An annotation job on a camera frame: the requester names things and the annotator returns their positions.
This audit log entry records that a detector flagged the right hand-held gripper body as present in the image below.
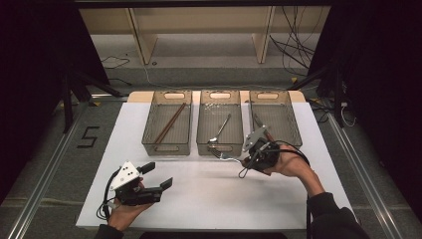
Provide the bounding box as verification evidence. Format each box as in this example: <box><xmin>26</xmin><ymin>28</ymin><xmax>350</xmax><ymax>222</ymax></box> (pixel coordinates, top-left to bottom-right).
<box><xmin>242</xmin><ymin>124</ymin><xmax>282</xmax><ymax>173</ymax></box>

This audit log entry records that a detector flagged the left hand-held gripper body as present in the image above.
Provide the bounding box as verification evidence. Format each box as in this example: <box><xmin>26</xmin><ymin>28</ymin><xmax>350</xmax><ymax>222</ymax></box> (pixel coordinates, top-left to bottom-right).
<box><xmin>108</xmin><ymin>161</ymin><xmax>163</xmax><ymax>206</ymax></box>

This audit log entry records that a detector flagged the fork with wooden handle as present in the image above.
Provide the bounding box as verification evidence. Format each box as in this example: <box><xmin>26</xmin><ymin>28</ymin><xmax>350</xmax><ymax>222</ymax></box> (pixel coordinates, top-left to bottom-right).
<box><xmin>208</xmin><ymin>147</ymin><xmax>248</xmax><ymax>167</ymax></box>

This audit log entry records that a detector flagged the knife with wooden handle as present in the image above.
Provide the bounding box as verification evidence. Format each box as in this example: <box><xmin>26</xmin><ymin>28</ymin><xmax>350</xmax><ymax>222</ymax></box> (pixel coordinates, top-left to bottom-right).
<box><xmin>252</xmin><ymin>113</ymin><xmax>276</xmax><ymax>143</ymax></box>

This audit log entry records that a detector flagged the translucent grey plastic bin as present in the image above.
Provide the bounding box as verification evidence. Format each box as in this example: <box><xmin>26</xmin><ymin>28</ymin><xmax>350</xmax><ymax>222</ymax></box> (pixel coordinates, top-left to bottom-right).
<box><xmin>249</xmin><ymin>90</ymin><xmax>304</xmax><ymax>158</ymax></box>
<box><xmin>141</xmin><ymin>90</ymin><xmax>193</xmax><ymax>157</ymax></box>
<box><xmin>195</xmin><ymin>90</ymin><xmax>245</xmax><ymax>157</ymax></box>

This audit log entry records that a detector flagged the metal spoon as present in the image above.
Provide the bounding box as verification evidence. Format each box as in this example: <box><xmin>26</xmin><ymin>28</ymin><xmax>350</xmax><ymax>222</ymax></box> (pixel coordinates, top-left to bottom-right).
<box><xmin>208</xmin><ymin>113</ymin><xmax>233</xmax><ymax>145</ymax></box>

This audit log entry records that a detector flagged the person's right hand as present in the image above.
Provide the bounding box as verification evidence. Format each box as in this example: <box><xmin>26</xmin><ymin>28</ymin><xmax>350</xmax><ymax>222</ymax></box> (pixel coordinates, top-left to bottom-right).
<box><xmin>265</xmin><ymin>145</ymin><xmax>315</xmax><ymax>182</ymax></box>

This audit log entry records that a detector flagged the person's left hand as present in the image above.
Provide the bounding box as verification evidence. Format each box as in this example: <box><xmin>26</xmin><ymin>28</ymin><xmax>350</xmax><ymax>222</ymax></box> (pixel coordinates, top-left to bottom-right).
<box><xmin>107</xmin><ymin>198</ymin><xmax>152</xmax><ymax>232</ymax></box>

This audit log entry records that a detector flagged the white table sheet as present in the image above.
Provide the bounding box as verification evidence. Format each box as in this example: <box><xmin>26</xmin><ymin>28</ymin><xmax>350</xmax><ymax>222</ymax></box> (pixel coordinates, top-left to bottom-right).
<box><xmin>75</xmin><ymin>101</ymin><xmax>361</xmax><ymax>232</ymax></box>

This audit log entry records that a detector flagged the black tripod stand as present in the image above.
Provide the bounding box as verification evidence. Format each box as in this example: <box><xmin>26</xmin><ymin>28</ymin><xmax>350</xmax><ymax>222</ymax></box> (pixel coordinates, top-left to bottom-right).
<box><xmin>287</xmin><ymin>64</ymin><xmax>346</xmax><ymax>128</ymax></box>
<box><xmin>61</xmin><ymin>71</ymin><xmax>125</xmax><ymax>133</ymax></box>

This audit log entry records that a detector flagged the light wooden shelf unit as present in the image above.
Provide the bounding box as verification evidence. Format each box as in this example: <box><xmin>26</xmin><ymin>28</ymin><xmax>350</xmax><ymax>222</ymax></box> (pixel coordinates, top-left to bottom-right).
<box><xmin>78</xmin><ymin>6</ymin><xmax>331</xmax><ymax>66</ymax></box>

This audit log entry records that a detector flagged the black curtain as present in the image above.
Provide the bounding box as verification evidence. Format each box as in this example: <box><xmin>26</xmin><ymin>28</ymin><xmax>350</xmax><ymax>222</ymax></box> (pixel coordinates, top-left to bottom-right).
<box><xmin>0</xmin><ymin>0</ymin><xmax>110</xmax><ymax>205</ymax></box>
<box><xmin>307</xmin><ymin>0</ymin><xmax>422</xmax><ymax>213</ymax></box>

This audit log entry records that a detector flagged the right hand-held gripper cable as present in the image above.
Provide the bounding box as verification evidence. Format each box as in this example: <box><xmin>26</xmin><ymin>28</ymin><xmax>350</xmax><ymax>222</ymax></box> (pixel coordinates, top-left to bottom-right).
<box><xmin>238</xmin><ymin>139</ymin><xmax>314</xmax><ymax>239</ymax></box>

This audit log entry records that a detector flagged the short aluminium floor rail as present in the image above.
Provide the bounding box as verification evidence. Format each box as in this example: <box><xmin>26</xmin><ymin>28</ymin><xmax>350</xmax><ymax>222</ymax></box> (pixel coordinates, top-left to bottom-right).
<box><xmin>90</xmin><ymin>94</ymin><xmax>129</xmax><ymax>103</ymax></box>

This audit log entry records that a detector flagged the long aluminium floor rail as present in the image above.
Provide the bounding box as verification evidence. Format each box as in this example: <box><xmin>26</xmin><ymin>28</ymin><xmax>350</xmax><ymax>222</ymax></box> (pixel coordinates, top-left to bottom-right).
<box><xmin>326</xmin><ymin>113</ymin><xmax>404</xmax><ymax>239</ymax></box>
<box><xmin>5</xmin><ymin>113</ymin><xmax>88</xmax><ymax>239</ymax></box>

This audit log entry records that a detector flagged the white cable with plug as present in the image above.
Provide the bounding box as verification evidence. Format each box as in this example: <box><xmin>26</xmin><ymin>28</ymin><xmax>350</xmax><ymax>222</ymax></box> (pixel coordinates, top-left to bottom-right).
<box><xmin>339</xmin><ymin>101</ymin><xmax>357</xmax><ymax>128</ymax></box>

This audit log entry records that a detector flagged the bundle of black cables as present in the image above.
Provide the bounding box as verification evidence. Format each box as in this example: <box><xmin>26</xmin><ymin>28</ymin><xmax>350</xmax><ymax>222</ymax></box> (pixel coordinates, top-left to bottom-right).
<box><xmin>269</xmin><ymin>5</ymin><xmax>324</xmax><ymax>78</ymax></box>

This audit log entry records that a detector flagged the black floor cable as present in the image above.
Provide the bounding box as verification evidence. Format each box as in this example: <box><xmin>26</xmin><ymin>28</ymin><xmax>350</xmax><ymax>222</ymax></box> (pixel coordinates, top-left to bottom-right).
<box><xmin>100</xmin><ymin>55</ymin><xmax>131</xmax><ymax>70</ymax></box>

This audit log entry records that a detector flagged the black metal frame bar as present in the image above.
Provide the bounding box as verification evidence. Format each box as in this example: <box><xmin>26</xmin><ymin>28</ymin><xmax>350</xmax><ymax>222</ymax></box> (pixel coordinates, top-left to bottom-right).
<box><xmin>74</xmin><ymin>0</ymin><xmax>332</xmax><ymax>8</ymax></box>

